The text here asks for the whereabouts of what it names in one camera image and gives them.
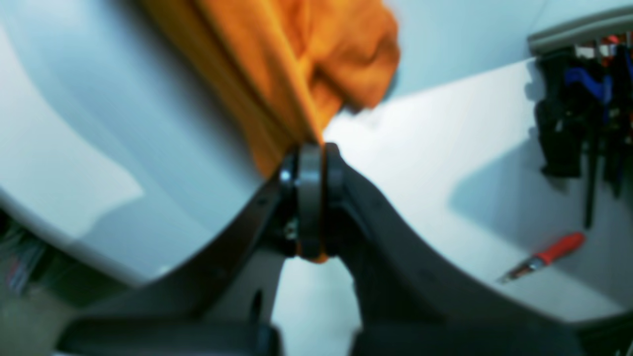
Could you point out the black tool rack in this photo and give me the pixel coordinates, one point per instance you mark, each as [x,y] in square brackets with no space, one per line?
[586,113]

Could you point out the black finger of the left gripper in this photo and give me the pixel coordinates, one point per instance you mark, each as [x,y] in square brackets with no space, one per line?
[219,301]
[414,302]

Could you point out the red handled tool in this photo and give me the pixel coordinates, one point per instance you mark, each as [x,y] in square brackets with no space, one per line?
[563,247]

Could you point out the orange t-shirt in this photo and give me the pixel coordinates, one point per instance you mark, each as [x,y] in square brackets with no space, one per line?
[284,68]

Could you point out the grey tool tray, left edge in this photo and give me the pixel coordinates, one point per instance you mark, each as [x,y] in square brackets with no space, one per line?
[580,30]

